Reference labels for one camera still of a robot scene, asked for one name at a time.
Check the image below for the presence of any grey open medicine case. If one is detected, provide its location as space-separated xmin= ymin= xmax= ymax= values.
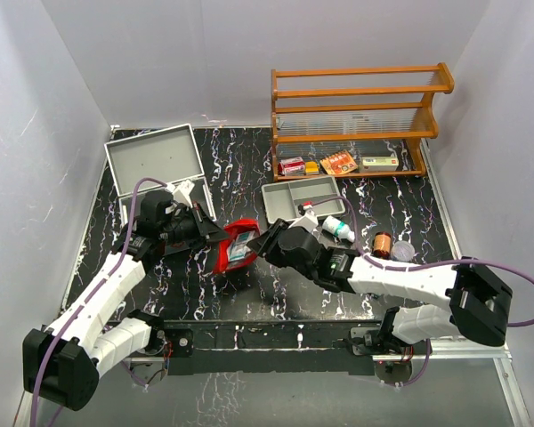
xmin=105 ymin=124 xmax=216 ymax=224

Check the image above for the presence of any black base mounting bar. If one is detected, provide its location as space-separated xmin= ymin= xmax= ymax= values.
xmin=164 ymin=320 xmax=401 ymax=376

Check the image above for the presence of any clear round container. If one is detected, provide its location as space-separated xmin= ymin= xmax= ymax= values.
xmin=391 ymin=240 xmax=416 ymax=262

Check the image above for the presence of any orange wooden shelf rack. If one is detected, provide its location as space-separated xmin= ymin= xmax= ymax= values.
xmin=271 ymin=62 xmax=455 ymax=181

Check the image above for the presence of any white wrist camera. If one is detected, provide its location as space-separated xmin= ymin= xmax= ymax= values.
xmin=290 ymin=202 xmax=319 ymax=233
xmin=166 ymin=180 xmax=195 ymax=207

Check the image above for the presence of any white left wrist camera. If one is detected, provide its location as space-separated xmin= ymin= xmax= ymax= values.
xmin=166 ymin=180 xmax=195 ymax=207

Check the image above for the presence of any long white medicine box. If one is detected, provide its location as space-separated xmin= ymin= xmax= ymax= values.
xmin=359 ymin=156 xmax=400 ymax=173

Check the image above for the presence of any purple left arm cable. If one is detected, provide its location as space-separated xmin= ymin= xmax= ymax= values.
xmin=26 ymin=177 xmax=179 ymax=427

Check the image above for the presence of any white dropper bottle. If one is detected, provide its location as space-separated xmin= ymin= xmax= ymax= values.
xmin=322 ymin=215 xmax=355 ymax=243

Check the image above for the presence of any grey divided tray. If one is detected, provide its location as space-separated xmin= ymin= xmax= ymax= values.
xmin=262 ymin=175 xmax=339 ymax=225

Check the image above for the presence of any brown glass bottle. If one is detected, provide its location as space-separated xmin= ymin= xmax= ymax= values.
xmin=371 ymin=232 xmax=392 ymax=260

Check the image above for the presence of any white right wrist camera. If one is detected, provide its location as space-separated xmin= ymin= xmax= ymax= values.
xmin=290 ymin=202 xmax=319 ymax=233

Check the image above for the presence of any small yellow box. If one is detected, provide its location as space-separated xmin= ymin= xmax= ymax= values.
xmin=304 ymin=161 xmax=320 ymax=175

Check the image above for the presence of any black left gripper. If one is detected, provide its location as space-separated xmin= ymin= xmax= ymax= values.
xmin=160 ymin=201 xmax=231 ymax=249

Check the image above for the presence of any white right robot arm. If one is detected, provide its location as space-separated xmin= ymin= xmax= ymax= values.
xmin=247 ymin=220 xmax=513 ymax=353

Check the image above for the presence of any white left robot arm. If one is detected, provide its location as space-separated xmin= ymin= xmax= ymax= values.
xmin=22 ymin=189 xmax=229 ymax=411

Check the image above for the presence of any orange medicine packet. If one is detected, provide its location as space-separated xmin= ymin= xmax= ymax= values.
xmin=320 ymin=150 xmax=358 ymax=175

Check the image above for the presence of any red first aid kit pouch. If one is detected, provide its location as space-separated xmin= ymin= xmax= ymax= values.
xmin=213 ymin=218 xmax=260 ymax=274

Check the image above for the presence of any red white medicine box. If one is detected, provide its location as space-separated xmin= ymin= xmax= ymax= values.
xmin=278 ymin=157 xmax=305 ymax=176

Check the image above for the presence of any white blue bandage packet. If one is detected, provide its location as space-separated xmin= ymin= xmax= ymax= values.
xmin=227 ymin=230 xmax=255 ymax=262

